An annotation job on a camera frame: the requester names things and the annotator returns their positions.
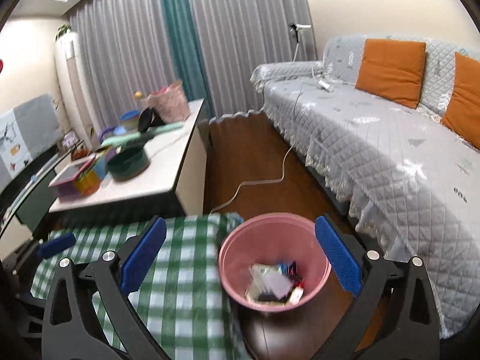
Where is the pink lace basket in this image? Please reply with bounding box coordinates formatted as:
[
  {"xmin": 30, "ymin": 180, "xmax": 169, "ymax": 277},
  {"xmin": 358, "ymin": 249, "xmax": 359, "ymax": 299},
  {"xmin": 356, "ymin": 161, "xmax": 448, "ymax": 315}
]
[{"xmin": 145, "ymin": 80, "xmax": 191, "ymax": 124}]

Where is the white clip lamp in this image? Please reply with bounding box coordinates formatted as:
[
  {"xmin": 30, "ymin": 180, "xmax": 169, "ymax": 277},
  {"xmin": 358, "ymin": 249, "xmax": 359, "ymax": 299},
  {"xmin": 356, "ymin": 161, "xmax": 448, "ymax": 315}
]
[{"xmin": 289, "ymin": 23, "xmax": 312, "ymax": 62}]

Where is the grey pleated curtain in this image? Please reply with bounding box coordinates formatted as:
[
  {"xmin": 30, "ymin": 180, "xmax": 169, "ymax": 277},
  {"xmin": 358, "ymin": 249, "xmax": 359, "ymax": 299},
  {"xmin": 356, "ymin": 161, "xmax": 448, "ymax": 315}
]
[{"xmin": 69, "ymin": 0, "xmax": 317, "ymax": 127}]

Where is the white top coffee table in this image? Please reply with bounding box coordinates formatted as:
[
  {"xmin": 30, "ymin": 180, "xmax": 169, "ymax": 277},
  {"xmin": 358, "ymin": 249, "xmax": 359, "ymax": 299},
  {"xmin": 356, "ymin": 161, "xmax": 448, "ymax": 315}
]
[{"xmin": 49, "ymin": 100, "xmax": 209, "ymax": 227}]

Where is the pink plastic trash bin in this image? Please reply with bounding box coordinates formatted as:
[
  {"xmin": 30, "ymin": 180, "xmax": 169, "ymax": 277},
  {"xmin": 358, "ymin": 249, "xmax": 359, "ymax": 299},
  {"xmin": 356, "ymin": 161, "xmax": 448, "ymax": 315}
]
[{"xmin": 218, "ymin": 213, "xmax": 331, "ymax": 313}]

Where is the potted green plant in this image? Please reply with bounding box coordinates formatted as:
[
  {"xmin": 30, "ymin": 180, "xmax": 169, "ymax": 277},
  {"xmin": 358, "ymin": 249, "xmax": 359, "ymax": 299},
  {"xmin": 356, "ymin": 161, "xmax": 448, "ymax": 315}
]
[{"xmin": 55, "ymin": 24, "xmax": 72, "ymax": 41}]

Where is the mint green flat tray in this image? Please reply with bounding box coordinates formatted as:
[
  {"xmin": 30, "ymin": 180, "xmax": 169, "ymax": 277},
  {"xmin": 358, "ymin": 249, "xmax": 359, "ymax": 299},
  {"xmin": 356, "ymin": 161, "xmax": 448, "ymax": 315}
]
[{"xmin": 100, "ymin": 122, "xmax": 184, "ymax": 148}]

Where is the colourful rectangular tin box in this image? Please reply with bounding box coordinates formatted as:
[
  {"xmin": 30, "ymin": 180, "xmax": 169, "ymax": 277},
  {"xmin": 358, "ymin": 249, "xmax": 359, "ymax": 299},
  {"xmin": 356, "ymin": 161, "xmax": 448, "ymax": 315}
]
[{"xmin": 48, "ymin": 146, "xmax": 116, "ymax": 201}]

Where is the dark green round tin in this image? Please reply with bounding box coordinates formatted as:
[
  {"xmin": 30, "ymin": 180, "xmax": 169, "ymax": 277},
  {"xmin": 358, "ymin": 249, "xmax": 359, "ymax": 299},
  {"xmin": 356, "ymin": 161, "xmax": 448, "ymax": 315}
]
[{"xmin": 106, "ymin": 145, "xmax": 150, "ymax": 182}]

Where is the orange cushion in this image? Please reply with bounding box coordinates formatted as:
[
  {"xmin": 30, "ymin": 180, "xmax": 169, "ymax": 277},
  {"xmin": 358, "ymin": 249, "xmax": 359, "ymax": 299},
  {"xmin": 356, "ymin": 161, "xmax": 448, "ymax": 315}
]
[
  {"xmin": 355, "ymin": 38, "xmax": 426, "ymax": 109},
  {"xmin": 441, "ymin": 52, "xmax": 480, "ymax": 149}
]

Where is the teal curtain panel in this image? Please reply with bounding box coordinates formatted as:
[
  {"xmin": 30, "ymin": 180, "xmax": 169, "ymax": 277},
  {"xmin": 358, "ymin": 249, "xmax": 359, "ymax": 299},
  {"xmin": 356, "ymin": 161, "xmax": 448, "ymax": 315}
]
[{"xmin": 161, "ymin": 0, "xmax": 214, "ymax": 118}]

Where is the white power cable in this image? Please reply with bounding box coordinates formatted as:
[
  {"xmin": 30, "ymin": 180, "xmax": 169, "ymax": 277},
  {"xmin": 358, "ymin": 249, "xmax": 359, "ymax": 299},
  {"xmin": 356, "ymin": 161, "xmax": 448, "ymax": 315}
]
[{"xmin": 209, "ymin": 40, "xmax": 335, "ymax": 216}]

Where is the grey cloth covered television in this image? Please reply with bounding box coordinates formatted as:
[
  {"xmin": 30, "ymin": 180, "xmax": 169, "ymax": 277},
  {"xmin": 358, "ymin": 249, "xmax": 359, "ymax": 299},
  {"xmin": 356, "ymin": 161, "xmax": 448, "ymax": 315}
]
[{"xmin": 0, "ymin": 94, "xmax": 64, "ymax": 191}]

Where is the stack of coloured bowls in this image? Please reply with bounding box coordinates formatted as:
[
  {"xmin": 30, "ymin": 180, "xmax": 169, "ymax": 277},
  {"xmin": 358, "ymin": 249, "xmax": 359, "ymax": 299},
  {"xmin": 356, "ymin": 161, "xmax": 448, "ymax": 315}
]
[{"xmin": 120, "ymin": 110, "xmax": 141, "ymax": 131}]

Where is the white standing air conditioner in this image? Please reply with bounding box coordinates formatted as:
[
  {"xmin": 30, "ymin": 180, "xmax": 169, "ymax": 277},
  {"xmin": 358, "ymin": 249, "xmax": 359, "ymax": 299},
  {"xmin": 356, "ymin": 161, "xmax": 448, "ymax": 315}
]
[{"xmin": 55, "ymin": 31, "xmax": 100, "ymax": 150}]

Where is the trash pile in bin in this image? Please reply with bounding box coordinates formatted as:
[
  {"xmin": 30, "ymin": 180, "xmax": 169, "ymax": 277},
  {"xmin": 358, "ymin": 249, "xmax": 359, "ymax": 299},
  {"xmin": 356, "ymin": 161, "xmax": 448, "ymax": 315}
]
[{"xmin": 245, "ymin": 261, "xmax": 304, "ymax": 306}]

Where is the grey quilted sofa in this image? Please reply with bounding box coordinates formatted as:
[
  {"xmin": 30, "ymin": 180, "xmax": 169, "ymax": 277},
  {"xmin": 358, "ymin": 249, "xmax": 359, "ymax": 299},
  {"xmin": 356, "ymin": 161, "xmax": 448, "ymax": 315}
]
[{"xmin": 250, "ymin": 35, "xmax": 479, "ymax": 339}]

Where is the brown figurine ornament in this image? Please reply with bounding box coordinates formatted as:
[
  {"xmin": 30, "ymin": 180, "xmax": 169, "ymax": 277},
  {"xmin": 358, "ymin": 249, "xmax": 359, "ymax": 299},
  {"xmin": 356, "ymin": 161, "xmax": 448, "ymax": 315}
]
[{"xmin": 71, "ymin": 146, "xmax": 90, "ymax": 161}]

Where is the green white checkered tablecloth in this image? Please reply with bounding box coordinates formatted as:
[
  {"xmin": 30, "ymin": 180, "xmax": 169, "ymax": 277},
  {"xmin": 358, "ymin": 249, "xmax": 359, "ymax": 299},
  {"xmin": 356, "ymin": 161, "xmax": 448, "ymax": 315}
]
[{"xmin": 30, "ymin": 213, "xmax": 251, "ymax": 359}]

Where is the white black tv cabinet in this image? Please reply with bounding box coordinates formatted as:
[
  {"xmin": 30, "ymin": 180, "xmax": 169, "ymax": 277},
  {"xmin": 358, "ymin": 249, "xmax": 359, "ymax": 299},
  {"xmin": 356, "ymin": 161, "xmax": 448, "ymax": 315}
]
[{"xmin": 1, "ymin": 145, "xmax": 71, "ymax": 260}]

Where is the black hat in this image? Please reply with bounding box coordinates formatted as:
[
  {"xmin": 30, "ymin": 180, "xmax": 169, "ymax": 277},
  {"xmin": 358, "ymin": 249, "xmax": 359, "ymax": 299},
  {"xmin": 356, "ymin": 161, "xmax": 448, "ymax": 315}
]
[{"xmin": 137, "ymin": 107, "xmax": 165, "ymax": 133}]

